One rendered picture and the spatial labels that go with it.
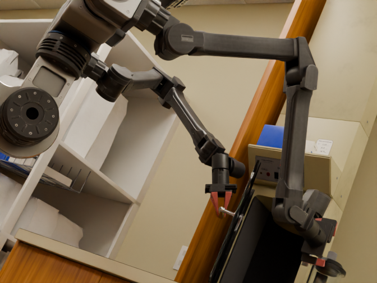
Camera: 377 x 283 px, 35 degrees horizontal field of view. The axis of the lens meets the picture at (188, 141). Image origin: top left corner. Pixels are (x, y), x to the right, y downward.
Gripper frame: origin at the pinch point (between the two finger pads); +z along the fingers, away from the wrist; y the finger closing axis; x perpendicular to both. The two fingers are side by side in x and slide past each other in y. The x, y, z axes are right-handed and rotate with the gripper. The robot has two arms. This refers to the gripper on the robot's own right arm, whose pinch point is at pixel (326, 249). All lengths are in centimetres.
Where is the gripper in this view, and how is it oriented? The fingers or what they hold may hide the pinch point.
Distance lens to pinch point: 184.9
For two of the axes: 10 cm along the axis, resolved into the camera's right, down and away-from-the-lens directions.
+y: 3.9, -8.5, 3.5
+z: 4.8, 5.1, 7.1
